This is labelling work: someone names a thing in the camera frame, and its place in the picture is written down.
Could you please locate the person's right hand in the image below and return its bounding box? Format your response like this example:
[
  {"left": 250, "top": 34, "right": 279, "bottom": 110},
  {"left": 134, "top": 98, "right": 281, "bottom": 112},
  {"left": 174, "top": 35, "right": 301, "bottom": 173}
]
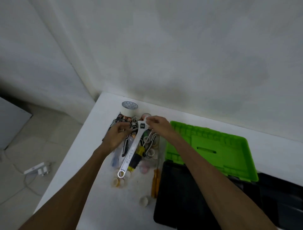
[{"left": 145, "top": 115, "right": 181, "bottom": 144}]

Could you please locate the person's left hand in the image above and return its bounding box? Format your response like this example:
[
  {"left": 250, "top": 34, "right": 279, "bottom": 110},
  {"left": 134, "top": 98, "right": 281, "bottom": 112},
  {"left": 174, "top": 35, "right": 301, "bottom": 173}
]
[{"left": 100, "top": 121, "right": 133, "bottom": 156}]

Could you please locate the silver adjustable wrench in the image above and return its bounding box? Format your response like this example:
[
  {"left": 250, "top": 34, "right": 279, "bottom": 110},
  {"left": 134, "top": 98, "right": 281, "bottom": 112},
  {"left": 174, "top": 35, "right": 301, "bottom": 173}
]
[{"left": 117, "top": 118, "right": 152, "bottom": 179}]

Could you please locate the white masking tape roll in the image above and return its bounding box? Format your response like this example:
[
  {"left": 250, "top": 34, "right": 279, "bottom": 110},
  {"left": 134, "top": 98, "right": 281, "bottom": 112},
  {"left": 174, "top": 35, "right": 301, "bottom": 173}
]
[{"left": 121, "top": 101, "right": 139, "bottom": 118}]

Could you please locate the pile of small tape rolls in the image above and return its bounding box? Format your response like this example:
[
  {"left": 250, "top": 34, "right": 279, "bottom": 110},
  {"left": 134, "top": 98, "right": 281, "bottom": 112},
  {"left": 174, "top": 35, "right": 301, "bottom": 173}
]
[{"left": 111, "top": 132, "right": 164, "bottom": 188}]

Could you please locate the yellow black screwdriver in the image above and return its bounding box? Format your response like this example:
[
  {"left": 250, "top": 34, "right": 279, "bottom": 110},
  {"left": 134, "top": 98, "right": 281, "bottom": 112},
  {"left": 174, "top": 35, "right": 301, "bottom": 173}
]
[{"left": 127, "top": 129, "right": 153, "bottom": 173}]

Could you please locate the orange handled screwdriver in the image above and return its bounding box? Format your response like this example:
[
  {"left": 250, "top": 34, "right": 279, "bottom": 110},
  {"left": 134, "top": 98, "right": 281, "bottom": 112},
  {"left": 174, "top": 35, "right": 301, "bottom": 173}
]
[{"left": 151, "top": 142, "right": 164, "bottom": 199}]

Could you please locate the black toolbox with green lid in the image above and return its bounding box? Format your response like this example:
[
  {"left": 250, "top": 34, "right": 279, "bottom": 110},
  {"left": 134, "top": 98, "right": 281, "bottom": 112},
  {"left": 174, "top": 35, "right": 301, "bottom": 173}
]
[{"left": 153, "top": 121, "right": 263, "bottom": 230}]

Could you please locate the person's left forearm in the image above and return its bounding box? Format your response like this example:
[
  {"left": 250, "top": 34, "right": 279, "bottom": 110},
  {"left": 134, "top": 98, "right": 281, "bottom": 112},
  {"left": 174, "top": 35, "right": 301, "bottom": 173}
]
[{"left": 19, "top": 146, "right": 112, "bottom": 230}]

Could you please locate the person's right forearm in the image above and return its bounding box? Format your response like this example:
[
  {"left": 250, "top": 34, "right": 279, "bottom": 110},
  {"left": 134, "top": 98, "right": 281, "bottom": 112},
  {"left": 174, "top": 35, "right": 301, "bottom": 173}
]
[{"left": 170, "top": 135, "right": 277, "bottom": 230}]

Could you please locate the black toolbox tray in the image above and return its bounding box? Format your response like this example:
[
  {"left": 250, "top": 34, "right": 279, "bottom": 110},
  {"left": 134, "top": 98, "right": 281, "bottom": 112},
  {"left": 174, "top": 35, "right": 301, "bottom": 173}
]
[{"left": 257, "top": 172, "right": 303, "bottom": 230}]

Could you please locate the white plug adapter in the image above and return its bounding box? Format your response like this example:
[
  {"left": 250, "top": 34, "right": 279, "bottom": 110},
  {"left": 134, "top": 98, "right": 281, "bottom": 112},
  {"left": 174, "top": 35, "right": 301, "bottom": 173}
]
[{"left": 38, "top": 162, "right": 52, "bottom": 176}]

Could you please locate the white power strip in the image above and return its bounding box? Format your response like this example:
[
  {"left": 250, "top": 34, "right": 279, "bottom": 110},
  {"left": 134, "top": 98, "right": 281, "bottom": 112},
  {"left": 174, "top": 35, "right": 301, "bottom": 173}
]
[{"left": 23, "top": 162, "right": 45, "bottom": 175}]

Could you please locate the grey cabinet panel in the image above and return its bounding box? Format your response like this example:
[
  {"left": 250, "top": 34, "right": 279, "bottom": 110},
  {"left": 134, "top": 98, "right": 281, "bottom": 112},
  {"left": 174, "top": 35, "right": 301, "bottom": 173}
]
[{"left": 0, "top": 96, "right": 33, "bottom": 150}]

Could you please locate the white power cable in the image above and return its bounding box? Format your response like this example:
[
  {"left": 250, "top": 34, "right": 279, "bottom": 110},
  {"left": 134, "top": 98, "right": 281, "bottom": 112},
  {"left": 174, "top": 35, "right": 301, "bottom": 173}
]
[{"left": 0, "top": 163, "right": 44, "bottom": 205}]

